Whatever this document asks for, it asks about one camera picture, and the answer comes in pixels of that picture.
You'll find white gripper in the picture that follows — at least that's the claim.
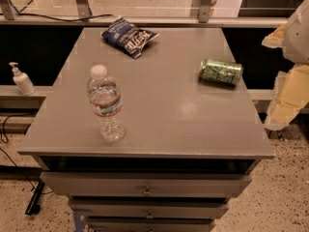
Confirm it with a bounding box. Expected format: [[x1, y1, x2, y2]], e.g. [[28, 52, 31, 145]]
[[262, 0, 309, 131]]

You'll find green soda can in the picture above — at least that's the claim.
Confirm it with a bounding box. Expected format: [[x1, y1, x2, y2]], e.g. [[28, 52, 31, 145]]
[[199, 59, 243, 86]]

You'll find grey drawer cabinet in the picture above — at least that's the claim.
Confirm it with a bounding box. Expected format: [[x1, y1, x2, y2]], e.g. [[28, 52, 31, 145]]
[[17, 27, 275, 232]]

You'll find blue chip bag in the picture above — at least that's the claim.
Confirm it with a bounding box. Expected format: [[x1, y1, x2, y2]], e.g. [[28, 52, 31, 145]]
[[101, 16, 159, 59]]

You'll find clear plastic water bottle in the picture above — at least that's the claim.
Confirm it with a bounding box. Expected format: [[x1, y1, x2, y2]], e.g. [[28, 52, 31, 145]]
[[87, 65, 125, 141]]

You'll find top grey drawer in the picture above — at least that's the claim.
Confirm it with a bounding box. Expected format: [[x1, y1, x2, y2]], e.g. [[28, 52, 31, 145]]
[[41, 172, 251, 198]]

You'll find grey drawer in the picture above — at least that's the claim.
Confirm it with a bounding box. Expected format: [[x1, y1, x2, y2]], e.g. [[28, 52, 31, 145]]
[[69, 199, 229, 219], [86, 217, 215, 232], [41, 172, 251, 198]]

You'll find middle grey drawer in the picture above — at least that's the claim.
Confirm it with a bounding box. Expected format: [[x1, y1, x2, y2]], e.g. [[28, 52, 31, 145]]
[[69, 199, 229, 219]]

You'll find bottom grey drawer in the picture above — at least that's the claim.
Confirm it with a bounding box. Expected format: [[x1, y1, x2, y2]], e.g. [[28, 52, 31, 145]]
[[86, 217, 215, 232]]

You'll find white pump dispenser bottle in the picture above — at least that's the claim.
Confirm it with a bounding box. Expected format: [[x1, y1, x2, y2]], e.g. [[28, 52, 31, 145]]
[[9, 62, 36, 96]]

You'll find grey metal railing frame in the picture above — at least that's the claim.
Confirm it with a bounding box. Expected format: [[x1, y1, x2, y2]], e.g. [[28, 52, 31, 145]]
[[0, 0, 304, 28]]

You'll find black cable on ledge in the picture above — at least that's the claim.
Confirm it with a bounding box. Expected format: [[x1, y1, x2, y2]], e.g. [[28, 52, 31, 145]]
[[0, 0, 114, 23]]

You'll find black metal floor bracket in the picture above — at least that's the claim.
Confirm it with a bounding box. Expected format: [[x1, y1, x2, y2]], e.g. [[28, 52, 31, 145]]
[[25, 181, 44, 216]]

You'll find black floor cable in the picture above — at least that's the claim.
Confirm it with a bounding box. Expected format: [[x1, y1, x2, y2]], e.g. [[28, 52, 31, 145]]
[[0, 112, 54, 195]]

